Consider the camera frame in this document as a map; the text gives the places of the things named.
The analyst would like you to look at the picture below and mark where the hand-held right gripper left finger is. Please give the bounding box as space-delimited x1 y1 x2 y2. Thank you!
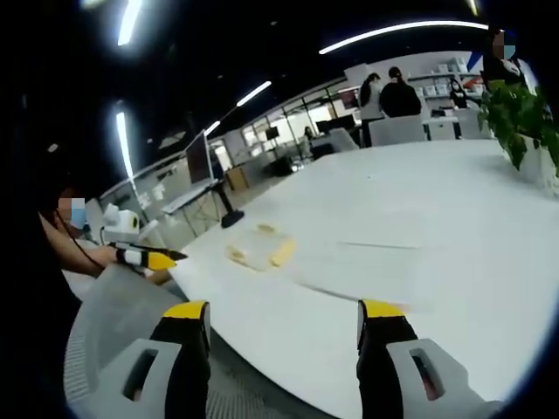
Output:
98 299 213 419

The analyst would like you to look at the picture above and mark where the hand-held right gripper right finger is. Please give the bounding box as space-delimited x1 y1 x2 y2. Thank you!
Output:
355 299 499 419

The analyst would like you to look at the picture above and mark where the white office desk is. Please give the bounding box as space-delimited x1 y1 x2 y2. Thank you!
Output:
162 177 224 216

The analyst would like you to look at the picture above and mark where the grey mesh office chair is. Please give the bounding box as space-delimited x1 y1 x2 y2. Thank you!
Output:
64 261 232 419

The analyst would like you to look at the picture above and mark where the black monitor stand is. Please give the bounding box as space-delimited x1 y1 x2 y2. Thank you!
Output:
213 179 245 230

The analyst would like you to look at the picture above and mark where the brown cardboard box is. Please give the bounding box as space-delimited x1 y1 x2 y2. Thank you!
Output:
224 167 251 193

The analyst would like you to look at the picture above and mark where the large computer monitor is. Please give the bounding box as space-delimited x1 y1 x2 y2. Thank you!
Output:
184 129 219 185

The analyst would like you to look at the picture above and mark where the operator person in dark clothes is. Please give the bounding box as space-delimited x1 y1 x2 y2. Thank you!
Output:
8 174 84 394

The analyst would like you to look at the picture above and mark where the white chair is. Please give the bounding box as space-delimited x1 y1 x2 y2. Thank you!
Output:
368 114 428 148
326 127 362 155

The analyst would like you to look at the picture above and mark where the white low cabinet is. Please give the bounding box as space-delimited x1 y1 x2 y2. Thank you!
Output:
421 116 460 142

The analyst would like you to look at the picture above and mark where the white plant pot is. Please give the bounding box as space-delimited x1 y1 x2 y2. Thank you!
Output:
508 133 559 196

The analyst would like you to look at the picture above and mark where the green potted plant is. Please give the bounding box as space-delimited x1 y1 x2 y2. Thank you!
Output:
477 81 559 171

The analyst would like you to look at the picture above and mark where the shelf with white boxes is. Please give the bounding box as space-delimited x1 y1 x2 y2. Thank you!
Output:
412 55 487 102

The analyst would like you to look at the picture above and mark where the long curved ceiling light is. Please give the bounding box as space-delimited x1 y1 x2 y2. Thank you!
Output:
318 20 490 56

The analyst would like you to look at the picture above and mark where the thin black cable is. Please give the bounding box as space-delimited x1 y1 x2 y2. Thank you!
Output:
52 208 110 270

